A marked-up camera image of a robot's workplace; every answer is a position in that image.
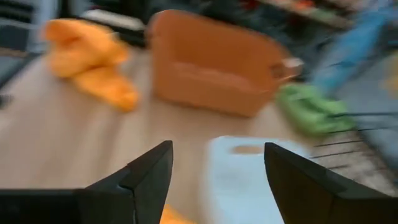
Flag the blue-capped clear water bottle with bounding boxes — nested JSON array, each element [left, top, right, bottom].
[[310, 6, 398, 94]]

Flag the white plastic tray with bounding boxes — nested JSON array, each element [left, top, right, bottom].
[[200, 135, 312, 224]]

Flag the small orange microfiber towel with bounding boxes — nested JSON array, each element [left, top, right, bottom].
[[42, 17, 140, 113]]

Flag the orange plastic basket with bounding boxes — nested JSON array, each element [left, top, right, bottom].
[[148, 9, 305, 118]]

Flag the black wire basket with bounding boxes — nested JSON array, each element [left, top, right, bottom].
[[310, 110, 398, 197]]

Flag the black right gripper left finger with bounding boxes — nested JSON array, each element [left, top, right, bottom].
[[0, 139, 174, 224]]

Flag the green microfiber towel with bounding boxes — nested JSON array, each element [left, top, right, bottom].
[[275, 83, 356, 137]]

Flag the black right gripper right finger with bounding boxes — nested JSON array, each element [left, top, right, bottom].
[[264, 142, 398, 224]]

